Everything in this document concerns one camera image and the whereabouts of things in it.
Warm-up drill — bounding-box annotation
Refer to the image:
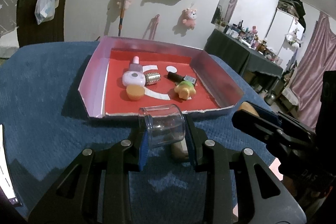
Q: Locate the beige square compact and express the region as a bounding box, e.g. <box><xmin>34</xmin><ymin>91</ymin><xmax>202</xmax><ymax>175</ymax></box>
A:
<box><xmin>170</xmin><ymin>141</ymin><xmax>190</xmax><ymax>161</ymax></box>

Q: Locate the thin pink rod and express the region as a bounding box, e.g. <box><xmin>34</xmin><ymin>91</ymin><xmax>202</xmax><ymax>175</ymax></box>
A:
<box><xmin>143</xmin><ymin>14</ymin><xmax>160</xmax><ymax>39</ymax></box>

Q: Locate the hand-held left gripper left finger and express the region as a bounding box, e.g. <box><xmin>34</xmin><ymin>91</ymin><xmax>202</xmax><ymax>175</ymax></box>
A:
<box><xmin>29</xmin><ymin>129</ymin><xmax>149</xmax><ymax>224</ymax></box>

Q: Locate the red cardboard box tray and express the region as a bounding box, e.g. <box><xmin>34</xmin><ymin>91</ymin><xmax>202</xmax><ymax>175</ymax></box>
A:
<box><xmin>79</xmin><ymin>35</ymin><xmax>245</xmax><ymax>119</ymax></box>

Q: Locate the studded silver cylinder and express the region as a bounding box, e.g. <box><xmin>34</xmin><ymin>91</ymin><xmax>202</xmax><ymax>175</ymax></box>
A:
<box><xmin>144</xmin><ymin>72</ymin><xmax>161</xmax><ymax>86</ymax></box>

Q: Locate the pink bear plush toy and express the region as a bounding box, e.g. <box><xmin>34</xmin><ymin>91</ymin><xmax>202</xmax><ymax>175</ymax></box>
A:
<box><xmin>182</xmin><ymin>9</ymin><xmax>198</xmax><ymax>29</ymax></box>

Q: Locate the pink nail polish bottle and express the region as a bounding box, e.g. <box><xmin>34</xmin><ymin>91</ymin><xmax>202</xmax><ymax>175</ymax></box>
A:
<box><xmin>129</xmin><ymin>56</ymin><xmax>143</xmax><ymax>75</ymax></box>

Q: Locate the yellow green turtle toy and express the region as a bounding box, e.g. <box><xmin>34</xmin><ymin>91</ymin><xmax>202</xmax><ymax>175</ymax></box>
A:
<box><xmin>174</xmin><ymin>81</ymin><xmax>197</xmax><ymax>101</ymax></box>

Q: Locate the group of cosmetic bottles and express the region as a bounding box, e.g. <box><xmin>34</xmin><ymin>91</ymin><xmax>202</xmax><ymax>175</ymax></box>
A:
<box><xmin>218</xmin><ymin>20</ymin><xmax>284</xmax><ymax>64</ymax></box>

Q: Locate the white plastic bag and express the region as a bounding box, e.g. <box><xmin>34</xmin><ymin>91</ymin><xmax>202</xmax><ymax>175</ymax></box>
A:
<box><xmin>35</xmin><ymin>0</ymin><xmax>57</xmax><ymax>25</ymax></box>

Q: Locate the glitter nail polish bottle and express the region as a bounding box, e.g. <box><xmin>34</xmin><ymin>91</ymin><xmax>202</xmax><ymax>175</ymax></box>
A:
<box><xmin>167</xmin><ymin>72</ymin><xmax>197</xmax><ymax>86</ymax></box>

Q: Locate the metal pot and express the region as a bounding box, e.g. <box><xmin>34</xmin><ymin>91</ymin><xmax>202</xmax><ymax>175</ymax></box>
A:
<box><xmin>266</xmin><ymin>91</ymin><xmax>279</xmax><ymax>105</ymax></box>

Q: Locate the table with dark cloth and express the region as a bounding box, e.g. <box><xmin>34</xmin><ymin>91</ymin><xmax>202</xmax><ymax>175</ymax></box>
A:
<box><xmin>203</xmin><ymin>29</ymin><xmax>284</xmax><ymax>90</ymax></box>

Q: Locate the clear plastic cup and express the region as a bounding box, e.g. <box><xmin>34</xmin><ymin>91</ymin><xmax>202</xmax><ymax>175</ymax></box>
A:
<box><xmin>138</xmin><ymin>104</ymin><xmax>186</xmax><ymax>149</ymax></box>

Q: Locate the orange round soap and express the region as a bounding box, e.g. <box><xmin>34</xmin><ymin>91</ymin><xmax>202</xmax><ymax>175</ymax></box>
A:
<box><xmin>126</xmin><ymin>85</ymin><xmax>145</xmax><ymax>101</ymax></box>

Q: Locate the pink round case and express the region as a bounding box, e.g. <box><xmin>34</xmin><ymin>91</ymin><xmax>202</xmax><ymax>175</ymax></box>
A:
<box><xmin>122</xmin><ymin>70</ymin><xmax>146</xmax><ymax>87</ymax></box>

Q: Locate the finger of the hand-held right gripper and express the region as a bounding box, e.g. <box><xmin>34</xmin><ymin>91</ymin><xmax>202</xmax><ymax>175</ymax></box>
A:
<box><xmin>232</xmin><ymin>108</ymin><xmax>280</xmax><ymax>138</ymax></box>
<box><xmin>252</xmin><ymin>104</ymin><xmax>282</xmax><ymax>122</ymax></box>

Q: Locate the dark bag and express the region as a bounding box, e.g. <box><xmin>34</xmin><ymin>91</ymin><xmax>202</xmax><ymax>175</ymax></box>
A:
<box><xmin>278</xmin><ymin>0</ymin><xmax>307</xmax><ymax>30</ymax></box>

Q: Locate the pink curtain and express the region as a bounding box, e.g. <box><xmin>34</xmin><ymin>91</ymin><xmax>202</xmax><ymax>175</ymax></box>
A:
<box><xmin>289</xmin><ymin>10</ymin><xmax>336</xmax><ymax>132</ymax></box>

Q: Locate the grey star-print sheet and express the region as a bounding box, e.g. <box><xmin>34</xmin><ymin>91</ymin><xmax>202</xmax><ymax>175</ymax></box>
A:
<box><xmin>0</xmin><ymin>0</ymin><xmax>21</xmax><ymax>39</ymax></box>

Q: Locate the mop stick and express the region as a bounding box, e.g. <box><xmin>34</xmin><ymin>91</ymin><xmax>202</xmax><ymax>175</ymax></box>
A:
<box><xmin>117</xmin><ymin>0</ymin><xmax>132</xmax><ymax>37</ymax></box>

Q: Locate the white cabinet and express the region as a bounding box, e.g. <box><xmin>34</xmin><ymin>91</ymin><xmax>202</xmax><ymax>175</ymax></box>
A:
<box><xmin>265</xmin><ymin>0</ymin><xmax>306</xmax><ymax>67</ymax></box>

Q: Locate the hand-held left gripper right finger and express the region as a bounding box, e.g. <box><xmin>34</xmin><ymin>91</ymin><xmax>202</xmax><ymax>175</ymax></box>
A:
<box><xmin>184</xmin><ymin>115</ymin><xmax>307</xmax><ymax>224</ymax></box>

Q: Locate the smartphone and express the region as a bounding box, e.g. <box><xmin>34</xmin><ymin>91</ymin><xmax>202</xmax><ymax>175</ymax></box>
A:
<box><xmin>0</xmin><ymin>124</ymin><xmax>22</xmax><ymax>207</ymax></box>

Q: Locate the small white plush toy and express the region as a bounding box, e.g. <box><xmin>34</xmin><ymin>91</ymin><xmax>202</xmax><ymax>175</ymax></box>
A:
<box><xmin>286</xmin><ymin>28</ymin><xmax>303</xmax><ymax>47</ymax></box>

